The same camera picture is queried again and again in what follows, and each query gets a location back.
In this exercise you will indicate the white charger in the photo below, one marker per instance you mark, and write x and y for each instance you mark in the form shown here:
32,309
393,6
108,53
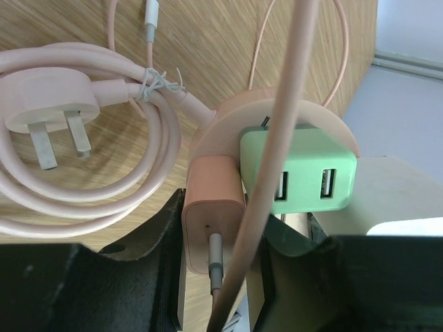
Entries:
366,196

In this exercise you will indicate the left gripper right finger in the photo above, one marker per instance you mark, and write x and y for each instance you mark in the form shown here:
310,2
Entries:
346,283

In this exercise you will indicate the green usb charger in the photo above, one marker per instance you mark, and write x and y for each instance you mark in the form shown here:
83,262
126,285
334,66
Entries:
311,155

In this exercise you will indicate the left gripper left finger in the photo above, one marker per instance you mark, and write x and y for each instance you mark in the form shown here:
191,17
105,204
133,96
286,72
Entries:
133,284

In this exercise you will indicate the pink usb charger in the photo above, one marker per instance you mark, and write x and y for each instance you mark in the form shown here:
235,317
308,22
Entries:
214,203

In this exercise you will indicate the pink round socket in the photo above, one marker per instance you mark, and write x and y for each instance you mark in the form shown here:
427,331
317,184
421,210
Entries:
249,109

